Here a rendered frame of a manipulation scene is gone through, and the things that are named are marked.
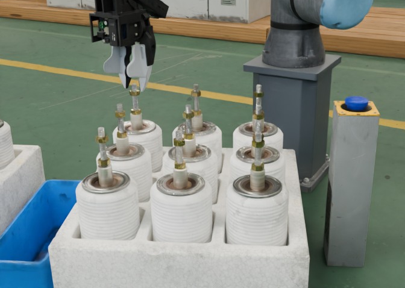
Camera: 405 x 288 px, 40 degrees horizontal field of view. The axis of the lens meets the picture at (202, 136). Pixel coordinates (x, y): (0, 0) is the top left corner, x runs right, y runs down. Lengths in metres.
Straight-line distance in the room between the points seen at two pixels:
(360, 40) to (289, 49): 1.43
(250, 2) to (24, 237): 2.13
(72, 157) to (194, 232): 0.82
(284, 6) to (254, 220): 0.61
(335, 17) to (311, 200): 0.44
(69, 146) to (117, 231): 0.85
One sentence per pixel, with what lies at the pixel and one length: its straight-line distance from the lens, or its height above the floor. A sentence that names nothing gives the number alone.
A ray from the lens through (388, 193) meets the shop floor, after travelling 1.42.
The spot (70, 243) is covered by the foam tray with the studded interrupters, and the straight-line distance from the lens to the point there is 0.88.
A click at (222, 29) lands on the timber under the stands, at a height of 0.05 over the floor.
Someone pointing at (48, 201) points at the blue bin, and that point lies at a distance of 1.24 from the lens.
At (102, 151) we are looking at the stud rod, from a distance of 0.86.
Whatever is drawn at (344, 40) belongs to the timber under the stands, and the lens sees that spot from 2.75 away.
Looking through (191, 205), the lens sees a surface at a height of 0.24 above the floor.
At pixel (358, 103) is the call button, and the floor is 0.33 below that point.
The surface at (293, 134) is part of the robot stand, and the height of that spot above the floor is 0.14.
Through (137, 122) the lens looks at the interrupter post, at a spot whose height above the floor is 0.27.
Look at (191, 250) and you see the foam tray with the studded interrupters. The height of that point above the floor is 0.18.
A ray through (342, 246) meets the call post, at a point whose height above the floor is 0.05.
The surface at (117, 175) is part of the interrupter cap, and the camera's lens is 0.90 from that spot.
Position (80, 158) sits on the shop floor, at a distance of 1.61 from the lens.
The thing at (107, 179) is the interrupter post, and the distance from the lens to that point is 0.88.
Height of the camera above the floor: 0.65
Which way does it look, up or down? 22 degrees down
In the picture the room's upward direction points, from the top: 1 degrees counter-clockwise
